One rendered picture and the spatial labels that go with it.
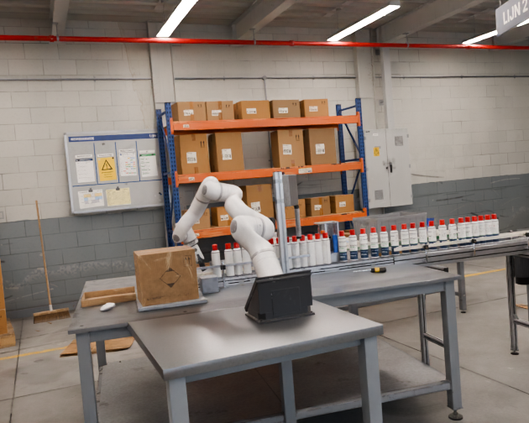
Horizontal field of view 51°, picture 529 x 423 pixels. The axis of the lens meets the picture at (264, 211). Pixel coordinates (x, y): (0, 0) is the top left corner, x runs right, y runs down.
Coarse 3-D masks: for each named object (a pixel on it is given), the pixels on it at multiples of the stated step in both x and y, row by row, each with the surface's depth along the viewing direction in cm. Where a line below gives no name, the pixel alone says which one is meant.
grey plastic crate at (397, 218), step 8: (368, 216) 550; (376, 216) 555; (384, 216) 559; (392, 216) 563; (400, 216) 519; (408, 216) 523; (416, 216) 527; (424, 216) 531; (360, 224) 531; (368, 224) 550; (376, 224) 509; (384, 224) 511; (392, 224) 515; (400, 224) 519; (408, 224) 523; (416, 224) 527; (368, 232) 522; (376, 232) 510; (400, 232) 519; (368, 240) 523
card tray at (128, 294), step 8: (120, 288) 339; (128, 288) 340; (88, 296) 334; (96, 296) 335; (104, 296) 334; (112, 296) 313; (120, 296) 314; (128, 296) 315; (88, 304) 310; (96, 304) 311; (104, 304) 312
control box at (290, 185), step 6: (282, 180) 333; (288, 180) 332; (294, 180) 342; (288, 186) 332; (294, 186) 341; (288, 192) 332; (294, 192) 341; (288, 198) 333; (294, 198) 340; (288, 204) 333; (294, 204) 339
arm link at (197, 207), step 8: (192, 208) 323; (200, 208) 321; (184, 216) 324; (192, 216) 324; (200, 216) 325; (184, 224) 322; (192, 224) 323; (176, 232) 324; (184, 232) 323; (176, 240) 326
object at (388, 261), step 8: (336, 264) 355; (344, 264) 356; (352, 264) 358; (360, 264) 359; (368, 264) 361; (376, 264) 363; (384, 264) 364; (392, 264) 365; (312, 272) 352; (320, 272) 352; (328, 272) 354; (232, 280) 338; (248, 280) 341
